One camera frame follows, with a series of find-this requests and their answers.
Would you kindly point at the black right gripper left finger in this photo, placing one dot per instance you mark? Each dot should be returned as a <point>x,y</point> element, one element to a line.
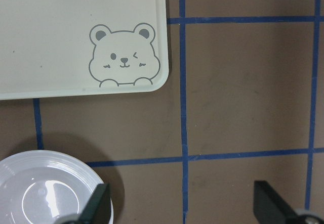
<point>97,209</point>

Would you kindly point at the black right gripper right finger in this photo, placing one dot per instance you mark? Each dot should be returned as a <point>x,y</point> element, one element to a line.
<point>270,207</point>

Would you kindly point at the cream bear tray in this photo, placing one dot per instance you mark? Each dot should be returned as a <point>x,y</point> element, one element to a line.
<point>56,48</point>

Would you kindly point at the white round plate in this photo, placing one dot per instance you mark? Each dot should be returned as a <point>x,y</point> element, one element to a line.
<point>42,186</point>

